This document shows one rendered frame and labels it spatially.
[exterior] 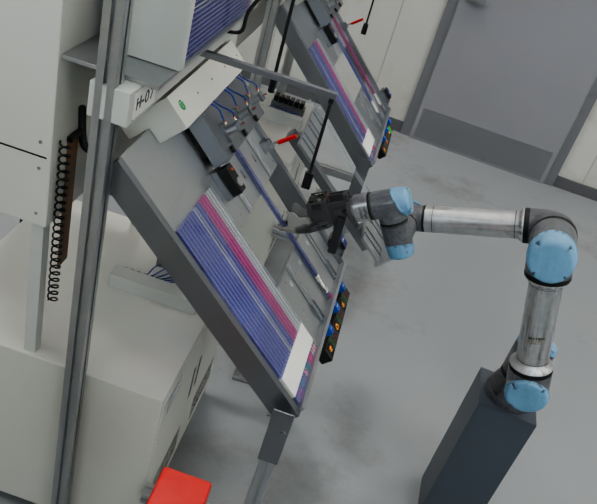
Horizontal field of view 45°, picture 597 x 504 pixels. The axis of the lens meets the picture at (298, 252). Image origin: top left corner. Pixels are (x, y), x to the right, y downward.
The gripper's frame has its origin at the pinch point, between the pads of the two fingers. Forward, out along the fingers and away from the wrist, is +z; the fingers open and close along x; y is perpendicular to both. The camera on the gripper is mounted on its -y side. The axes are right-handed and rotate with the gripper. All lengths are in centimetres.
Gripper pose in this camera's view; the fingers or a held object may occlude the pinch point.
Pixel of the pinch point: (285, 227)
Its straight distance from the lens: 199.1
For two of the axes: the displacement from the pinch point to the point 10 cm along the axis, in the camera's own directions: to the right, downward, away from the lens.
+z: -9.4, 1.4, 3.1
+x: -2.0, 5.0, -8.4
